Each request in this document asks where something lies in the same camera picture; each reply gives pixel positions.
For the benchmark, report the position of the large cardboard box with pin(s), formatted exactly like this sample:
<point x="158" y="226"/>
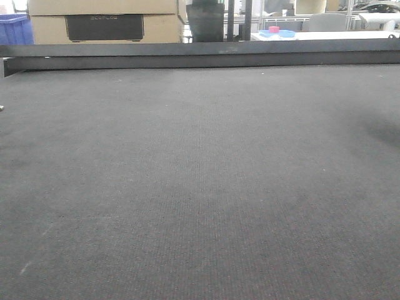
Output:
<point x="107" y="22"/>

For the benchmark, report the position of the black bin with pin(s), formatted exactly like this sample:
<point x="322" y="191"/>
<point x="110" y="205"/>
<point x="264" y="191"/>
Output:
<point x="206" y="21"/>

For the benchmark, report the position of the pink tape roll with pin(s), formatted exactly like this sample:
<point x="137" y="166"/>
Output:
<point x="274" y="29"/>

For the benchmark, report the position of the blue tray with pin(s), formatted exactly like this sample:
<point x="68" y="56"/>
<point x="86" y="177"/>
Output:
<point x="282" y="33"/>

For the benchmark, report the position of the white table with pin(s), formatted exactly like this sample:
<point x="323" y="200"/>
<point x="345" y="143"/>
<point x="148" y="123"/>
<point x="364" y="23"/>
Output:
<point x="302" y="36"/>

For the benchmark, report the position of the blue plastic crate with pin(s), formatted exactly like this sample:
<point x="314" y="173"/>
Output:
<point x="16" y="29"/>

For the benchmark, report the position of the black conveyor side rail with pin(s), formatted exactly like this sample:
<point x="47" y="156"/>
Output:
<point x="245" y="54"/>

